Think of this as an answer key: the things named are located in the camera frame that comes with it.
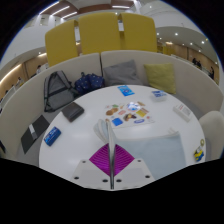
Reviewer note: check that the yellow-green cushion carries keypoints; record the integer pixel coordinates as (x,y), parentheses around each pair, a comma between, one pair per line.
(160,77)

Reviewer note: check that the curved white sofa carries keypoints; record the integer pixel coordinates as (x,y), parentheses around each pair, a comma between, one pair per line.
(23,96)

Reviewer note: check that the light blue towel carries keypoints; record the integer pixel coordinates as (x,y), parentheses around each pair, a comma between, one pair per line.
(156,153)

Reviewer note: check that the blue card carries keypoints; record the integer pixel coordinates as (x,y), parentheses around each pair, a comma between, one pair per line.
(125,90)

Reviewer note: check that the small blue box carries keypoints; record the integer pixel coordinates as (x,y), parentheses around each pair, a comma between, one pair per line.
(52,136)

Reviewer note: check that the grey cushion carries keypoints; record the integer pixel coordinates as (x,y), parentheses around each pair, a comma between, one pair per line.
(121,74)

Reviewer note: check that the person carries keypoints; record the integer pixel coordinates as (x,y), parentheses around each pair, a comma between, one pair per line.
(196,63)
(38,69)

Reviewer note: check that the navy dotted bag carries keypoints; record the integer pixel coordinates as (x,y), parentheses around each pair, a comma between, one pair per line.
(89,83)

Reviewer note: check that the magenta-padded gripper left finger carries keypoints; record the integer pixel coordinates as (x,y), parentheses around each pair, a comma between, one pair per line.
(100,160)

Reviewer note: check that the grey backpack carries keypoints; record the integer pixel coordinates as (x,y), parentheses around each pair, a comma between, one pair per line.
(58,91)

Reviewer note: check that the dark flat laptop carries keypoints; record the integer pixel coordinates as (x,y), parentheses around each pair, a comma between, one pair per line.
(37,131)

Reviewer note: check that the yellow and blue toy figure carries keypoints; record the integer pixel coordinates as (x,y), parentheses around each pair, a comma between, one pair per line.
(198,154)

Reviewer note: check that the yellow acoustic panel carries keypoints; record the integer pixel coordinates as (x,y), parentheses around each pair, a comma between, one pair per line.
(61,45)
(138,32)
(99,33)

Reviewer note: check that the white armchair with grey seat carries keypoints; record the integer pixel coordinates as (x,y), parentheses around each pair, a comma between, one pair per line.
(213,131)

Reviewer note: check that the dark grey wallet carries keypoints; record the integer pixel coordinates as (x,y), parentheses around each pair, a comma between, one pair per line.
(72,111)

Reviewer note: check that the flat white box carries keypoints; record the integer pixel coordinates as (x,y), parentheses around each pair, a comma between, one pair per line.
(182,112)

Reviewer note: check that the ceiling light strips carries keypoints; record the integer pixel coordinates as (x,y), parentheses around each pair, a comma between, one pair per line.
(60,10)

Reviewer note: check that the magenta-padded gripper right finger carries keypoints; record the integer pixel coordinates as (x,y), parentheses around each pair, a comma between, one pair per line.
(124,160)

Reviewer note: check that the colourful sticker sheet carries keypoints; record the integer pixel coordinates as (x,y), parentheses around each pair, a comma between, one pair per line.
(131,114)

